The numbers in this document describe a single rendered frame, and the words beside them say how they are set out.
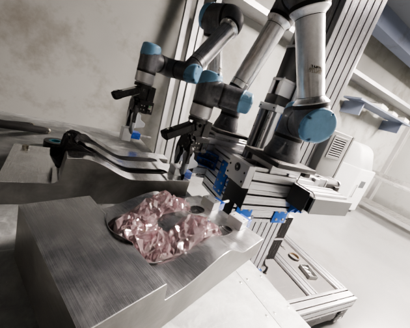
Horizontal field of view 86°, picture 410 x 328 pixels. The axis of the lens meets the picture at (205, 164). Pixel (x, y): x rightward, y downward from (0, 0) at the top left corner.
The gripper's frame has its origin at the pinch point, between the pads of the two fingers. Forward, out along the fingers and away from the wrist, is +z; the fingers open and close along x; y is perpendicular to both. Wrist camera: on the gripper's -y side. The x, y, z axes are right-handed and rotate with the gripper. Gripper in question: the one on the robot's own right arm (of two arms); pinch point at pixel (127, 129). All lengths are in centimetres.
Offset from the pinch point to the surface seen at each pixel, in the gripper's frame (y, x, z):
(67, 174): -22.3, -36.0, 6.3
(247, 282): 15, -71, 15
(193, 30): 88, 152, -86
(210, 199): 17, -47, 7
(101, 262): -19, -69, 4
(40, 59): -42, 197, -8
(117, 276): -17, -72, 4
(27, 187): -30.0, -36.0, 10.3
